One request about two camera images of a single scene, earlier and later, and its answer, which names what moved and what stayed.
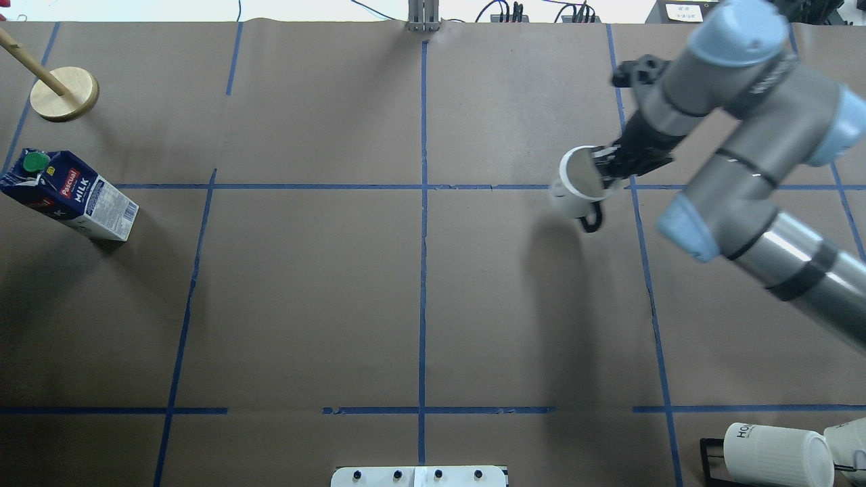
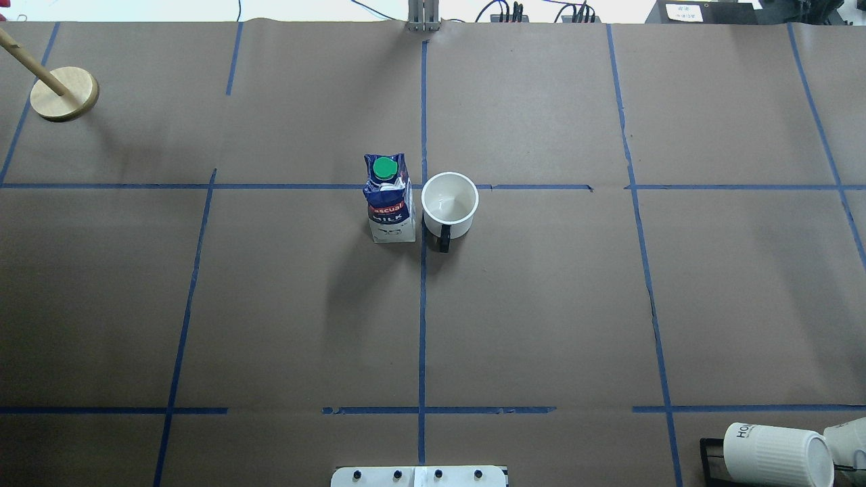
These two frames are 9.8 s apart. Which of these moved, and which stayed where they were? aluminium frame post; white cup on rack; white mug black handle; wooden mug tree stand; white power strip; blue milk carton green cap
Moved: white mug black handle; blue milk carton green cap
Stayed: aluminium frame post; white cup on rack; wooden mug tree stand; white power strip
